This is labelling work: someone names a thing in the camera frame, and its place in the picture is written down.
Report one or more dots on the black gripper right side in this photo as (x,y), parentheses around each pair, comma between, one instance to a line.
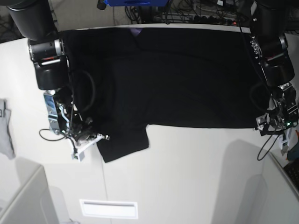
(65,119)

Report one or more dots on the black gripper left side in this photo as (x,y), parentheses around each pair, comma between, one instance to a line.
(282,113)

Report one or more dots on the black T-shirt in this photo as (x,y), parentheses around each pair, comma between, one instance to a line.
(128,78)

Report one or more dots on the black keyboard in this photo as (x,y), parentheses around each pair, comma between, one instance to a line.
(292,170)

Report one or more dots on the grey partition panel right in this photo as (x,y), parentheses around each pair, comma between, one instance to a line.
(282,203)

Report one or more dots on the grey partition panel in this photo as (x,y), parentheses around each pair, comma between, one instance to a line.
(282,203)
(32,203)

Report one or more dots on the grey folded garment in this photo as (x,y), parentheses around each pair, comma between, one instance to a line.
(6,146)

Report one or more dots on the grey partition panel left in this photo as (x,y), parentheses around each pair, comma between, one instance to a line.
(32,203)

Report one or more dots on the black power strip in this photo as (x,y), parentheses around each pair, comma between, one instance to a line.
(214,20)

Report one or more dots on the blue box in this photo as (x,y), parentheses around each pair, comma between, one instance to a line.
(138,3)

